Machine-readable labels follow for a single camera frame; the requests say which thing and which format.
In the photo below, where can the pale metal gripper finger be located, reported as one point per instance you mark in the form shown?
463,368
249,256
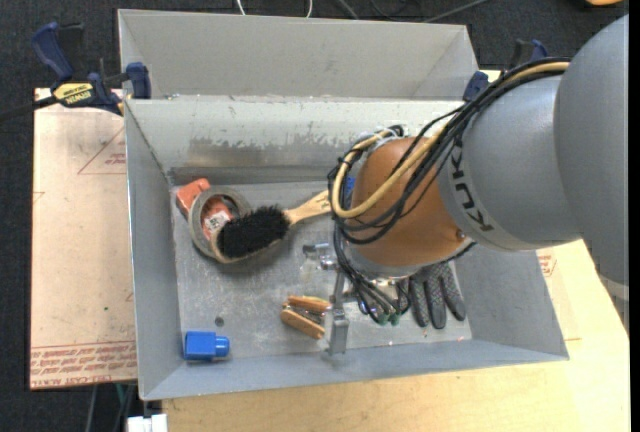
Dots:
338,335
326,263

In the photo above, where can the grey work glove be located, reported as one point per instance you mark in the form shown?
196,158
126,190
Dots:
440,292

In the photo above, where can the grey metal bin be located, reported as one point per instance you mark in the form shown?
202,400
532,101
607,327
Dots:
260,300

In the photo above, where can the grey tape roll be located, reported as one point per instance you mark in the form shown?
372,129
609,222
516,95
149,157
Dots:
202,240

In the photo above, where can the blue plastic block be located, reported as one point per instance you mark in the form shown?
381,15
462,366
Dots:
202,346

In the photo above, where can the red-brown flat block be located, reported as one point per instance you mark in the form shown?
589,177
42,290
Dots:
192,196

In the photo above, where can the brown cardboard board red print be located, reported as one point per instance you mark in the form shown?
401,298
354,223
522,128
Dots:
80,240

